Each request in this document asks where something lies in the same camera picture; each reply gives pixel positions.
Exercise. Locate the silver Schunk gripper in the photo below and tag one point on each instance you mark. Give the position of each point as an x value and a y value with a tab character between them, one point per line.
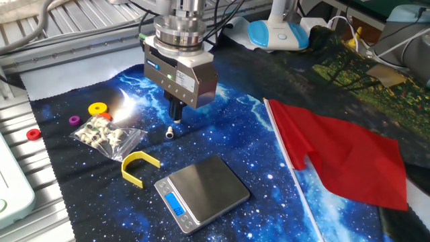
201	87

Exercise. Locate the silver digital pocket scale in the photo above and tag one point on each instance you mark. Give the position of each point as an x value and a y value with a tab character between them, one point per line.
208	185

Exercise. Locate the white chess pawn piece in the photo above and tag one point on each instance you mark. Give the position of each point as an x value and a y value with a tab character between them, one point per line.
169	133

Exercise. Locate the yellow U-shaped plastic strip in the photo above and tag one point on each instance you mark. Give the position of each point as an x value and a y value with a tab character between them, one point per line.
129	161

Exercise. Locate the clear bag of chess pieces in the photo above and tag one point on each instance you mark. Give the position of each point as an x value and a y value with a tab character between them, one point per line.
104	134

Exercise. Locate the galaxy print cloth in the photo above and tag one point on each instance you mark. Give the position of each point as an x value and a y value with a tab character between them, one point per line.
100	208

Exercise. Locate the white and blue desk lamp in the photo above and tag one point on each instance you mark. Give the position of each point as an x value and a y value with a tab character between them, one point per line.
279	35

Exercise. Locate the white power adapter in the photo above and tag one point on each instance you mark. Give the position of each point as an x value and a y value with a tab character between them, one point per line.
314	25

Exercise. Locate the white mint-edged device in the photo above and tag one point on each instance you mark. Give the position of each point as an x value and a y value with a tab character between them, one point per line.
13	188

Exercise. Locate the red flag with white pole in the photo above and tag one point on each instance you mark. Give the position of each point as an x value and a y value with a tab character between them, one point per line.
352	154

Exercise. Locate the beige fabric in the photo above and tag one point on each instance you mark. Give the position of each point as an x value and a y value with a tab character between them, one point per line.
13	10

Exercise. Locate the tan paper patch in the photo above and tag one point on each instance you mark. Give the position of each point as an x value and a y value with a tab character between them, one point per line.
386	75

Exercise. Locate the aluminium profile rail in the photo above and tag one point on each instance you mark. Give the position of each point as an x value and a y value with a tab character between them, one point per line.
67	50

